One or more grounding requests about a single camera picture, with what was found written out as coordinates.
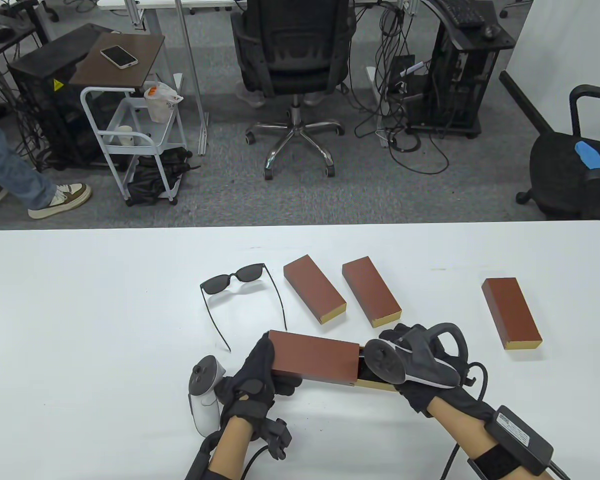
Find white grey hand controller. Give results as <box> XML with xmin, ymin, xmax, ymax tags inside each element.
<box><xmin>364</xmin><ymin>322</ymin><xmax>469</xmax><ymax>390</ymax></box>
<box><xmin>187</xmin><ymin>355</ymin><xmax>227</xmax><ymax>438</ymax></box>

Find white utility cart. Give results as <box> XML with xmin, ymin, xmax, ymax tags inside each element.
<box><xmin>80</xmin><ymin>80</ymin><xmax>188</xmax><ymax>207</ymax></box>

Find black computer tower yellow sticker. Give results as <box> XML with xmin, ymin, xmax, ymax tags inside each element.
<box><xmin>7</xmin><ymin>22</ymin><xmax>112</xmax><ymax>168</ymax></box>

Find white smartphone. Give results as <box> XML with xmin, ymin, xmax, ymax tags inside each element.
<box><xmin>100</xmin><ymin>45</ymin><xmax>139</xmax><ymax>69</ymax></box>

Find black bag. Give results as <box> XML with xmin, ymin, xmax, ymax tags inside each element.
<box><xmin>126</xmin><ymin>146</ymin><xmax>201</xmax><ymax>206</ymax></box>

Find white partition panel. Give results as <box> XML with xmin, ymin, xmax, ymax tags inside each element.
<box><xmin>500</xmin><ymin>0</ymin><xmax>600</xmax><ymax>151</ymax></box>

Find person's right forearm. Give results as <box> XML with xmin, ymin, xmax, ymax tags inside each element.
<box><xmin>425</xmin><ymin>400</ymin><xmax>556</xmax><ymax>480</ymax></box>

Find black forearm sensor pack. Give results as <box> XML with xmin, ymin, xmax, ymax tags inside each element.
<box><xmin>184</xmin><ymin>431</ymin><xmax>223</xmax><ymax>480</ymax></box>
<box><xmin>467</xmin><ymin>405</ymin><xmax>555</xmax><ymax>480</ymax></box>

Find brown side table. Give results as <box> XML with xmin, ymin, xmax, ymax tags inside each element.
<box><xmin>70</xmin><ymin>32</ymin><xmax>166</xmax><ymax>98</ymax></box>

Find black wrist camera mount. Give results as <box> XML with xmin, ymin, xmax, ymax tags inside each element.
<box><xmin>265</xmin><ymin>419</ymin><xmax>293</xmax><ymax>461</ymax></box>

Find black sunglasses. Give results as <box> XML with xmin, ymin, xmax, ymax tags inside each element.
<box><xmin>200</xmin><ymin>263</ymin><xmax>287</xmax><ymax>352</ymax></box>

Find white plastic bag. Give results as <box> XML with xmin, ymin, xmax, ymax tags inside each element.
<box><xmin>144</xmin><ymin>81</ymin><xmax>184</xmax><ymax>124</ymax></box>

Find blue cloth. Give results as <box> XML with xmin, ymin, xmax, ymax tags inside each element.
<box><xmin>574</xmin><ymin>140</ymin><xmax>600</xmax><ymax>193</ymax></box>

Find person's left hand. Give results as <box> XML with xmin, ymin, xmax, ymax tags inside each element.
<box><xmin>219</xmin><ymin>334</ymin><xmax>303</xmax><ymax>441</ymax></box>

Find person's left forearm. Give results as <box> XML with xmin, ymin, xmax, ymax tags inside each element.
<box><xmin>209</xmin><ymin>416</ymin><xmax>253</xmax><ymax>480</ymax></box>

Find person's right hand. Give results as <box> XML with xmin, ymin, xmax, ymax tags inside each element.
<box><xmin>377</xmin><ymin>322</ymin><xmax>497</xmax><ymax>427</ymax></box>

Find black computer desk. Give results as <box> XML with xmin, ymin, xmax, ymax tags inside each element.
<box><xmin>407</xmin><ymin>0</ymin><xmax>516</xmax><ymax>140</ymax></box>

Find brown sliding storage box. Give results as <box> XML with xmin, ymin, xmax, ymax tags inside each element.
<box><xmin>481</xmin><ymin>277</ymin><xmax>544</xmax><ymax>350</ymax></box>
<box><xmin>342</xmin><ymin>256</ymin><xmax>402</xmax><ymax>329</ymax></box>
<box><xmin>283</xmin><ymin>254</ymin><xmax>347</xmax><ymax>326</ymax></box>
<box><xmin>267</xmin><ymin>329</ymin><xmax>398</xmax><ymax>394</ymax></box>

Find black office chair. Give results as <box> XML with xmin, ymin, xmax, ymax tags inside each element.
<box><xmin>231</xmin><ymin>0</ymin><xmax>357</xmax><ymax>181</ymax></box>
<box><xmin>516</xmin><ymin>84</ymin><xmax>600</xmax><ymax>226</ymax></box>

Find black keyboard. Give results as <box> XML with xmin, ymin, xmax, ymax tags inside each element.
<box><xmin>436</xmin><ymin>0</ymin><xmax>486</xmax><ymax>28</ymax></box>

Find black floor cables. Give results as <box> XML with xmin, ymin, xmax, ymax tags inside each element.
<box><xmin>0</xmin><ymin>50</ymin><xmax>46</xmax><ymax>176</ymax></box>
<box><xmin>352</xmin><ymin>0</ymin><xmax>451</xmax><ymax>176</ymax></box>

